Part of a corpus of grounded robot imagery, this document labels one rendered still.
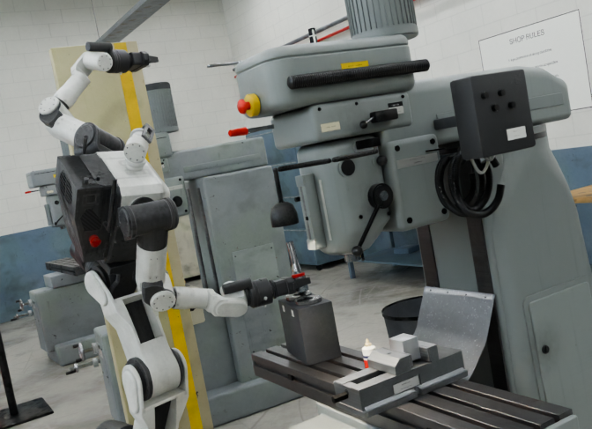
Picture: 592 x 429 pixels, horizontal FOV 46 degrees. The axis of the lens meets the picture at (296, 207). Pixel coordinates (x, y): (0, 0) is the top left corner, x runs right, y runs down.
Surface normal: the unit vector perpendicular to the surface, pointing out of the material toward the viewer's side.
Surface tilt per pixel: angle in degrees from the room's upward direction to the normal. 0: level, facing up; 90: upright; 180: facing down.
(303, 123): 90
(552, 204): 90
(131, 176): 35
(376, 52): 90
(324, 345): 90
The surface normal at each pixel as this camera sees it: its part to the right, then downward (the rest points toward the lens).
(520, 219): 0.49, -0.02
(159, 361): 0.49, -0.54
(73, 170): 0.23, -0.84
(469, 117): -0.85, 0.19
